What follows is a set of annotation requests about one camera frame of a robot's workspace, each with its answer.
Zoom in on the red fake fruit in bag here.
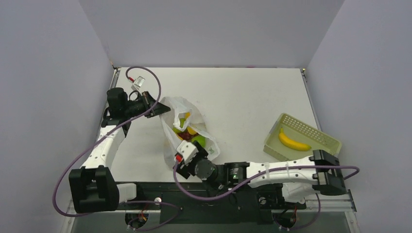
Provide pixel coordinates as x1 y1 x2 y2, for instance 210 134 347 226
177 131 195 141

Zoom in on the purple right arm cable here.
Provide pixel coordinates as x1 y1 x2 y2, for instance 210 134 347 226
173 161 360 202

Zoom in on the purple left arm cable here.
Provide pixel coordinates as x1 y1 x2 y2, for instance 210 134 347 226
52 67 183 232

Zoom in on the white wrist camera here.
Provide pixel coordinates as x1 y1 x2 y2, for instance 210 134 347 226
131 76 145 91
175 140 198 165

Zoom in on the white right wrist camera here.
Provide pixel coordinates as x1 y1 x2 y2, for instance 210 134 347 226
175 140 198 165

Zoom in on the yellow fake fruit in bag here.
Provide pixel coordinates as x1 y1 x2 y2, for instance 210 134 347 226
172 113 198 137

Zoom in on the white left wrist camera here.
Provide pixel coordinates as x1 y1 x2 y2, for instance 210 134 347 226
131 76 145 91

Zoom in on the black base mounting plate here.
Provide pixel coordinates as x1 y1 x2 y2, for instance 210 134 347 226
118 182 307 225

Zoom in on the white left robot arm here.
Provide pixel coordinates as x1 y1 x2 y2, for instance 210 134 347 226
69 87 171 214

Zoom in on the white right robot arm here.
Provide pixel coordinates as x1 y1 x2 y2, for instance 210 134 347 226
173 140 346 207

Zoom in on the yellow fake banana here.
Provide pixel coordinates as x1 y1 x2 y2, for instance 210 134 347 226
278 128 311 151

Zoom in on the yellow-green perforated plastic basket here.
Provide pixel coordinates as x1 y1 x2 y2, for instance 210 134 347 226
263 113 342 161

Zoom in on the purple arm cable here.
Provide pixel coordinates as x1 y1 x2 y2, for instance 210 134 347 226
52 67 183 232
173 161 360 202

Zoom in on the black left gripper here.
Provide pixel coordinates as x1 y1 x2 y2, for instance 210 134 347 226
123 91 171 118

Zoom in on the white plastic bag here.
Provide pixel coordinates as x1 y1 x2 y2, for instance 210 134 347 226
160 97 221 168

